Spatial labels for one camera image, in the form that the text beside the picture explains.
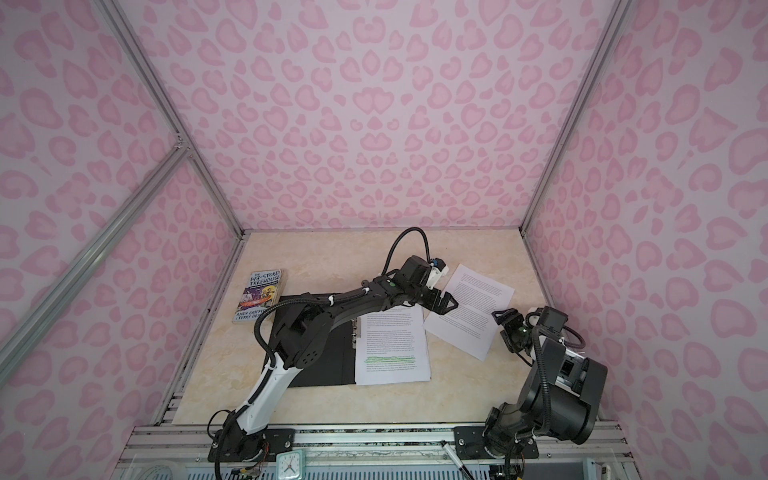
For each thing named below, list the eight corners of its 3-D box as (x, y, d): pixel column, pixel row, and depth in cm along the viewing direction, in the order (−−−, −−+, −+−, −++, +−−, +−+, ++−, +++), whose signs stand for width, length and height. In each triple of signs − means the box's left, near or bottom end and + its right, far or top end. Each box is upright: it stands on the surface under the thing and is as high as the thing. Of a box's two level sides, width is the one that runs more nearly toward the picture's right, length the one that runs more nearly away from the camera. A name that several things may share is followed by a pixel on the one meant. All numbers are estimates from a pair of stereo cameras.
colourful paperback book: (236, 322, 98) (231, 316, 95) (254, 276, 110) (250, 269, 107) (274, 322, 98) (270, 316, 95) (287, 275, 110) (284, 269, 107)
